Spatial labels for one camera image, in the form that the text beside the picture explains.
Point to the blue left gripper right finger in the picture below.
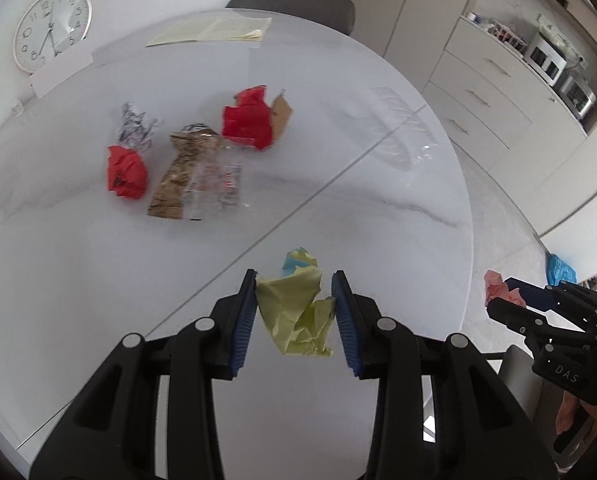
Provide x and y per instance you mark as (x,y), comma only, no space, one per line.
(350,322)

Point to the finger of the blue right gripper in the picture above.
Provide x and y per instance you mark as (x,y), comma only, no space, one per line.
(515,318)
(540,299)

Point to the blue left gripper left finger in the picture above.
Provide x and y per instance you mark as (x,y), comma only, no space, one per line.
(242,319)

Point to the pink paper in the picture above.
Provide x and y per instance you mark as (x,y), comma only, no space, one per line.
(496,287)

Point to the yellow green paper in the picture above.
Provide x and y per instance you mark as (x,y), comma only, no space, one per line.
(296,317)

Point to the person right hand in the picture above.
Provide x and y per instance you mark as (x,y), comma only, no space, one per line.
(569,406)

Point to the blue plastic bag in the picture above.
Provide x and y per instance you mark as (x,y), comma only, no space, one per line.
(558,271)

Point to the clear brown snack wrapper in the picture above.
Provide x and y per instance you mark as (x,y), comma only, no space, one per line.
(204,178)

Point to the red crumpled paper ball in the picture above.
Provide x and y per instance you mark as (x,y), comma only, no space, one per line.
(127,173)

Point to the black white brown packet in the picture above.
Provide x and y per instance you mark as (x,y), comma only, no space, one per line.
(198,129)

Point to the red brown torn cardboard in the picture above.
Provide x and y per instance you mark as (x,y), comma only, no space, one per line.
(254,123)

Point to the white drawer cabinet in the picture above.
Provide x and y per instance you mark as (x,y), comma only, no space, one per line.
(486,97)

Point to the clear plastic bottle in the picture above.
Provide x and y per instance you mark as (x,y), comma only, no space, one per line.
(391,126)

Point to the silver toaster oven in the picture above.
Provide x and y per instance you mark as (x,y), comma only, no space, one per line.
(576,93)

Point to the black white crumpled paper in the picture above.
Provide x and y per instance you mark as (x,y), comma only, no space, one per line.
(137,129)

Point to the white microwave oven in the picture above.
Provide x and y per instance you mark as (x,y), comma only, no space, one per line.
(545,58)

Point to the cream paper booklet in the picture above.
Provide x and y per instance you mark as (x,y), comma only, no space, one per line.
(220,28)

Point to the dark grey chair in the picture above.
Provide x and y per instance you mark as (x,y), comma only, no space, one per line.
(336,14)

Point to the white card on wall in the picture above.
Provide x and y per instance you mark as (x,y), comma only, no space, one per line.
(57,71)

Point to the white round wall clock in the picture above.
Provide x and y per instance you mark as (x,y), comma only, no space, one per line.
(47,29)

